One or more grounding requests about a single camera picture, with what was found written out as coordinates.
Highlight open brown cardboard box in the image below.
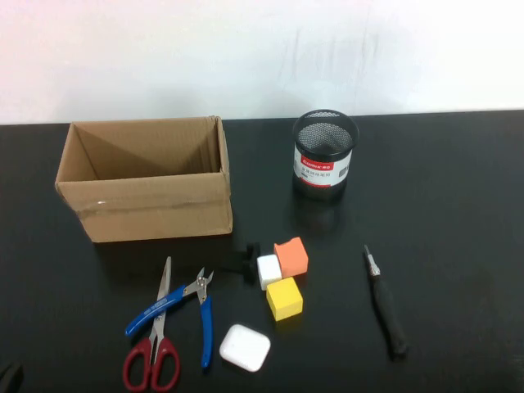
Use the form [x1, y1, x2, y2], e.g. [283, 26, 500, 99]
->
[54, 115, 234, 244]

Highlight black mesh pen holder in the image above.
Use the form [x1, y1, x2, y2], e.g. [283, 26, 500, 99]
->
[291, 108, 360, 201]

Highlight black precision screwdriver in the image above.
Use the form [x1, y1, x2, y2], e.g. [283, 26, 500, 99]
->
[363, 244, 409, 361]

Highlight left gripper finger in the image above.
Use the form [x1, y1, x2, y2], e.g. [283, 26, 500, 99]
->
[0, 362, 25, 393]

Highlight orange foam block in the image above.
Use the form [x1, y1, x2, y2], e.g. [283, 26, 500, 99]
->
[273, 236, 309, 279]

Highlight yellow cube block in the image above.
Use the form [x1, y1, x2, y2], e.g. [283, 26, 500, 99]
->
[265, 276, 305, 323]

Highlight white rounded earbuds case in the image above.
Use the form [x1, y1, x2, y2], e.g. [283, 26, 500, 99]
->
[219, 323, 272, 373]

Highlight blue-handled cutting pliers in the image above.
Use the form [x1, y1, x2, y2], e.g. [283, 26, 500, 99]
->
[124, 267, 215, 370]

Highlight red-handled scissors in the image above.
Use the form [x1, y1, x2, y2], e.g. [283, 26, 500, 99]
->
[121, 255, 182, 393]

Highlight black plastic clip stand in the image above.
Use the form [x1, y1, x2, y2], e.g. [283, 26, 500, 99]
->
[219, 242, 263, 287]

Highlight small white block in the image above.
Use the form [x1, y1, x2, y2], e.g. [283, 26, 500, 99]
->
[255, 253, 283, 291]

